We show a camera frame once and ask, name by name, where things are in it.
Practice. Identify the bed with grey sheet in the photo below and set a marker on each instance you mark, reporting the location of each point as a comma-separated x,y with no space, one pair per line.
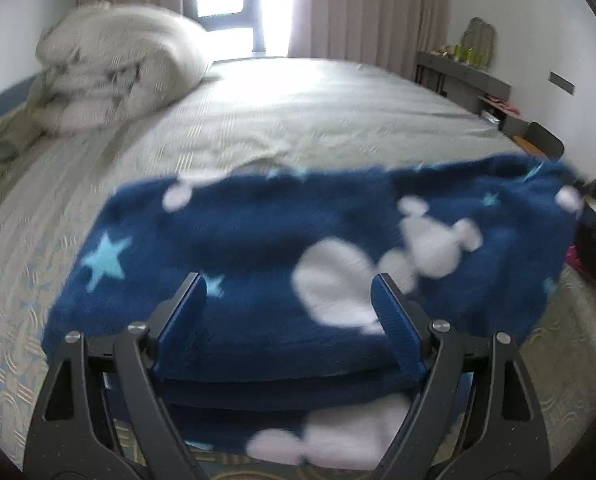
303,110

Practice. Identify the yellow-green bottles on desk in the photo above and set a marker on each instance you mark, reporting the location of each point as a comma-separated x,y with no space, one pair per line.
480,40

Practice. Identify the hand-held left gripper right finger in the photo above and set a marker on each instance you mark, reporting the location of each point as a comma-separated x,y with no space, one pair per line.
395,325

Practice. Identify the folded grey duvet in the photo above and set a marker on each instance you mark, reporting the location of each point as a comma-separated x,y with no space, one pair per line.
123,60

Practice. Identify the blue fleece star-print pants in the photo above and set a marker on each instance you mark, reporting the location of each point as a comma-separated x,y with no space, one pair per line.
278,230

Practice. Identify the pink fabric item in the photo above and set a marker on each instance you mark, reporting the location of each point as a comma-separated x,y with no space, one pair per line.
575,259

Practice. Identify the grey desk with shelf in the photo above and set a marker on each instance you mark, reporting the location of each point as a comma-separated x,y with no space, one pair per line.
470,80

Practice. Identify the patterned beige blue bed mat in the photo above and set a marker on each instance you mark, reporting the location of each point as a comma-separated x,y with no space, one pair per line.
567,345

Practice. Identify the olive green cloth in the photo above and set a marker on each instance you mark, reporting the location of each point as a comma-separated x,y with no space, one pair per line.
8,135

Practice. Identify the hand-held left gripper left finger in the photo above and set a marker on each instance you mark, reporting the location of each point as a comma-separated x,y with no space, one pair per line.
183,330

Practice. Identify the dark wall switch panel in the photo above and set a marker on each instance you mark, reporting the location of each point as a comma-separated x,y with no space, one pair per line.
562,83

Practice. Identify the pink cloth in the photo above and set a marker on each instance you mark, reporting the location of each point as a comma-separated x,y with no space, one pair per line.
502,106

